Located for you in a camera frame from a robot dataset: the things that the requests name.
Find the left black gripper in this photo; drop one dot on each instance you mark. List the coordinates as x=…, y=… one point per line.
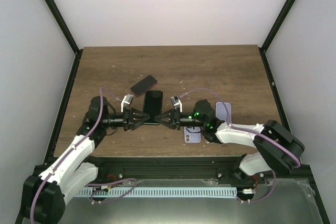
x=127, y=114

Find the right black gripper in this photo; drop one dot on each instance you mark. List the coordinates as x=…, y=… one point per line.
x=175, y=119

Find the lilac phone case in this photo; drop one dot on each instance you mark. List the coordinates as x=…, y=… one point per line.
x=192, y=135

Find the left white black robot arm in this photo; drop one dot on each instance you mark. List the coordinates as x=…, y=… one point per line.
x=46, y=195

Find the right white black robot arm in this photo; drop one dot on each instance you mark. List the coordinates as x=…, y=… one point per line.
x=277, y=149

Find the black phone with red edge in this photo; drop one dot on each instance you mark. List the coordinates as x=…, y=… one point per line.
x=143, y=85

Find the grey metal sheet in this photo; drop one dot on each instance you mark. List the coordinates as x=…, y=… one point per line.
x=269, y=201

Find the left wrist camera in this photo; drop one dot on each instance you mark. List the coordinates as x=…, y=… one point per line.
x=126, y=102

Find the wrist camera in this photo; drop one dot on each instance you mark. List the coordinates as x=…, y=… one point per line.
x=126, y=102
x=177, y=104

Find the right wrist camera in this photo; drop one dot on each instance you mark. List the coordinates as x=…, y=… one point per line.
x=177, y=104

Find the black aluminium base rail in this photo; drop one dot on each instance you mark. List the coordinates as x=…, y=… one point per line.
x=220, y=168

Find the light blue slotted cable duct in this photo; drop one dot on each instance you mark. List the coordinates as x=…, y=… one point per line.
x=162, y=192

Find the left black frame post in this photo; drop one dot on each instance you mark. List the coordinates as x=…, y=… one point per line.
x=62, y=25

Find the black frame post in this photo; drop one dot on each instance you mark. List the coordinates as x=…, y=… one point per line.
x=62, y=25
x=286, y=8

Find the right black frame post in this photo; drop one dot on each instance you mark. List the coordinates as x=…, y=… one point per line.
x=286, y=8

